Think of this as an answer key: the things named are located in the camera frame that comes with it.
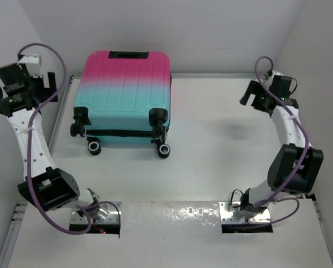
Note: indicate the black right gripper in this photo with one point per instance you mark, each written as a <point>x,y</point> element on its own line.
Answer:
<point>253,89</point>

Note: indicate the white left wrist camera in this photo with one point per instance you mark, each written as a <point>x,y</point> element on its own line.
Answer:
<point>32,64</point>

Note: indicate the pink suitcase with dark lining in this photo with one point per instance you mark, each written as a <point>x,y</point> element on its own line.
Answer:
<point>124,96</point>

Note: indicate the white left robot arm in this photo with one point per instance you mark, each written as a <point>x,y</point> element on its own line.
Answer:
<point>44,183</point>

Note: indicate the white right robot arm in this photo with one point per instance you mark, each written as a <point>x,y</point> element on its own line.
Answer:
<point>296,165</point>

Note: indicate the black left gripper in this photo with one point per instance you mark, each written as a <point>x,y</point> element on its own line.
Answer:
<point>44,93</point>

